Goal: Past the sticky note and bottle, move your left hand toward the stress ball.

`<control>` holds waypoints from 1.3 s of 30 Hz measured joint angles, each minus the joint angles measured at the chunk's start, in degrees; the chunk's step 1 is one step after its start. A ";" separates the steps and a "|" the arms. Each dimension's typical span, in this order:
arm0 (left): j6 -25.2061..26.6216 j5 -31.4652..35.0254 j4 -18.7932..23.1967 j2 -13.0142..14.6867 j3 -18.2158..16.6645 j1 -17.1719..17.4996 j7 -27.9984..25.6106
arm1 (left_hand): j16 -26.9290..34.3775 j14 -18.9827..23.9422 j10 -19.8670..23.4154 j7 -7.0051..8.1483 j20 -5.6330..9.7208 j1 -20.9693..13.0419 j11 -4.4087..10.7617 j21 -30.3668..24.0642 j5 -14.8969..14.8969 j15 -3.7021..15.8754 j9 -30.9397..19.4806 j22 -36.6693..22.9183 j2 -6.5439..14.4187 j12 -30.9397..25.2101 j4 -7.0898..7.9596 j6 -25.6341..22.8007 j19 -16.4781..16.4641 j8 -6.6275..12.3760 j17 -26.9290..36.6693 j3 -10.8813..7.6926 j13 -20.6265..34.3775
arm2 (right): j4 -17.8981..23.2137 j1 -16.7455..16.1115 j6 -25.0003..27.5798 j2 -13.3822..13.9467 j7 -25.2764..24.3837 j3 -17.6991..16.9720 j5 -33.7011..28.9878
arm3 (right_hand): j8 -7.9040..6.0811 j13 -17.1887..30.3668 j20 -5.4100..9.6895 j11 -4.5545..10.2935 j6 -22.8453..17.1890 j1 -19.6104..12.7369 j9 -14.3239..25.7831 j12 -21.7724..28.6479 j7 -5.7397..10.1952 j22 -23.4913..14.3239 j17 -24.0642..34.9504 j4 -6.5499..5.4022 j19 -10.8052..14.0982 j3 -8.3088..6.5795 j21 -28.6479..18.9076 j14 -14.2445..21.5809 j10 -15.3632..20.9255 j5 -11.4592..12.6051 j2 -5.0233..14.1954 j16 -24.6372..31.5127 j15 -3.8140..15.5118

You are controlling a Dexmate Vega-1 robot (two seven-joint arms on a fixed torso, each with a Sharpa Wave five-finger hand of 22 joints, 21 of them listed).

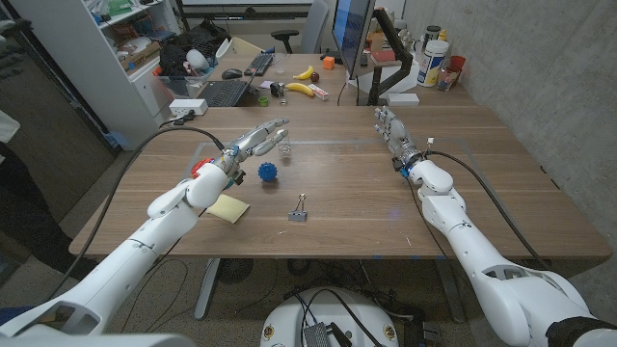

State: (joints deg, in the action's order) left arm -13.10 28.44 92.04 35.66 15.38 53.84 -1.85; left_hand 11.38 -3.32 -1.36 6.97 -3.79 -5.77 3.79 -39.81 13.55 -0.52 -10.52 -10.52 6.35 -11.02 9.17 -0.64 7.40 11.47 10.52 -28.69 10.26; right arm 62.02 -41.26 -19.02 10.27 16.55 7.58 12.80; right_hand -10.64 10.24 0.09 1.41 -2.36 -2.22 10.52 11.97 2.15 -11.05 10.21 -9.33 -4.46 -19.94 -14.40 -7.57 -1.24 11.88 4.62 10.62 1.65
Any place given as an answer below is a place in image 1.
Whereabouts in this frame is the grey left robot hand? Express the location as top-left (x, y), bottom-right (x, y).
top-left (219, 118), bottom-right (290, 187)

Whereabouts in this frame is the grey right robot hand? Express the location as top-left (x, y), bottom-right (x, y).
top-left (374, 106), bottom-right (426, 171)

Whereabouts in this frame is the blue spiky stress ball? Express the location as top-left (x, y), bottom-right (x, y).
top-left (257, 161), bottom-right (280, 183)

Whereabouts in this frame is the yellow sticky note pad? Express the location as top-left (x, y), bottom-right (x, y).
top-left (205, 193), bottom-right (251, 225)

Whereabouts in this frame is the flat white box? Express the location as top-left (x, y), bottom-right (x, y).
top-left (386, 92), bottom-right (420, 107)

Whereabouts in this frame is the black keyboard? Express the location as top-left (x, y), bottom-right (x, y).
top-left (243, 46), bottom-right (277, 77)
top-left (196, 79), bottom-right (252, 108)

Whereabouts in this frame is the red round object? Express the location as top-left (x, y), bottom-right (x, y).
top-left (190, 157), bottom-right (216, 179)

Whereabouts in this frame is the large yellow banana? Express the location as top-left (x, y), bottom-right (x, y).
top-left (284, 82), bottom-right (316, 98)

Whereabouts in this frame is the grey binder clip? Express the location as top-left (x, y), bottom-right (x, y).
top-left (287, 193), bottom-right (309, 223)

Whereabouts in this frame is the clear plastic bin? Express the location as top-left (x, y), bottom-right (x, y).
top-left (156, 71), bottom-right (213, 100)

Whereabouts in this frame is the red cup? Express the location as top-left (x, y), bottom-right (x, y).
top-left (447, 55), bottom-right (467, 78)

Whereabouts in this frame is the dark lidded jar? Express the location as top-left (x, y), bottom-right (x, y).
top-left (421, 24), bottom-right (443, 49)

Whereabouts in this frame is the black computer monitor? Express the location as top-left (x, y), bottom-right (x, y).
top-left (331, 0), bottom-right (377, 81)

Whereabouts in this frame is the black mesh bag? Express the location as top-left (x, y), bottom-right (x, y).
top-left (158, 18), bottom-right (231, 78)

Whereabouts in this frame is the grey office chair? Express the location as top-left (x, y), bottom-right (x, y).
top-left (270, 0), bottom-right (332, 55)

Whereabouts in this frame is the grey table leg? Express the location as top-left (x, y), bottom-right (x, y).
top-left (435, 259), bottom-right (468, 325)
top-left (194, 257), bottom-right (223, 321)

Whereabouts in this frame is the white shelf cabinet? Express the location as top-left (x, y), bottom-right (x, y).
top-left (12, 0), bottom-right (182, 151)

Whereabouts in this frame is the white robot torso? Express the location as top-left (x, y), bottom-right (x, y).
top-left (259, 287), bottom-right (400, 347)

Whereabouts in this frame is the person in dark trousers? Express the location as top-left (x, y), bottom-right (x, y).
top-left (0, 109), bottom-right (100, 283)

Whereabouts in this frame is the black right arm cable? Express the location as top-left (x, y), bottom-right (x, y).
top-left (423, 149), bottom-right (551, 271)

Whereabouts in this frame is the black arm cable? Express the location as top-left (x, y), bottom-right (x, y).
top-left (423, 149), bottom-right (551, 271)
top-left (45, 125), bottom-right (227, 305)

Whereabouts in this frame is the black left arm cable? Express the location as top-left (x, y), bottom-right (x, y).
top-left (45, 125), bottom-right (227, 305)

